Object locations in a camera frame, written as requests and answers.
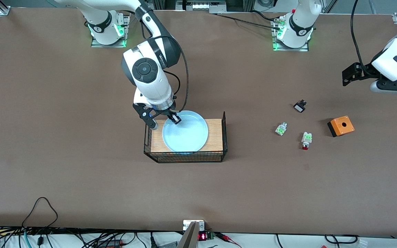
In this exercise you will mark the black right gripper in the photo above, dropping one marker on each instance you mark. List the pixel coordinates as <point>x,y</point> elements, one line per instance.
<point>167,112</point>

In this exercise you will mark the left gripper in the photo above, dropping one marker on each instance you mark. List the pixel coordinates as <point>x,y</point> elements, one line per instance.
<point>361,71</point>

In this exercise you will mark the light blue plate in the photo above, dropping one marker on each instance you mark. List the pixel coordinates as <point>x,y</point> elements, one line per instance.
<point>184,134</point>

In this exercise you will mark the red push button switch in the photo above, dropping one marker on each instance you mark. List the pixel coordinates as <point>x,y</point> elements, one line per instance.
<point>306,138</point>

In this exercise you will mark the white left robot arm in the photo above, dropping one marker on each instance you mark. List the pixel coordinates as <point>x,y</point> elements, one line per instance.
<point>300,20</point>

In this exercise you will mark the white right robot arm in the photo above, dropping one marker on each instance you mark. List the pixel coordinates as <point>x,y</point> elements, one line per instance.
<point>150,79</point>

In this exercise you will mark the wooden board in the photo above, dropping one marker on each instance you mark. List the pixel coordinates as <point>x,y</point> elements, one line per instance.
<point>215,136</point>

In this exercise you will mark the grey metal bar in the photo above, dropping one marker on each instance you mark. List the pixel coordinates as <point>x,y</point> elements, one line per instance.
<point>190,237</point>

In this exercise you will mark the red digit display module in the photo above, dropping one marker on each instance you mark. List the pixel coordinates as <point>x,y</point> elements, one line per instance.
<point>202,236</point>

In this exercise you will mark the black adapter with orange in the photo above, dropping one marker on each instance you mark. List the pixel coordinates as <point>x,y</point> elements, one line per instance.
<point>110,243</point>

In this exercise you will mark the orange button enclosure box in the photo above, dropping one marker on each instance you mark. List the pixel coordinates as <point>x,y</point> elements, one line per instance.
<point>341,126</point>

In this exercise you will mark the black white switch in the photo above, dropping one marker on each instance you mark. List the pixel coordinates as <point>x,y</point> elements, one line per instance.
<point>299,107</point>

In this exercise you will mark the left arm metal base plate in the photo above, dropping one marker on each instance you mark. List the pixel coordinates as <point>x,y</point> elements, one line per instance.
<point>288,49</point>

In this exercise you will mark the green push button switch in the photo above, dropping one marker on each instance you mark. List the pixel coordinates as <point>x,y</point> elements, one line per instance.
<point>281,130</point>

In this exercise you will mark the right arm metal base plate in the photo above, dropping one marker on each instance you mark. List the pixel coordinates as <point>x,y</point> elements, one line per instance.
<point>127,24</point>

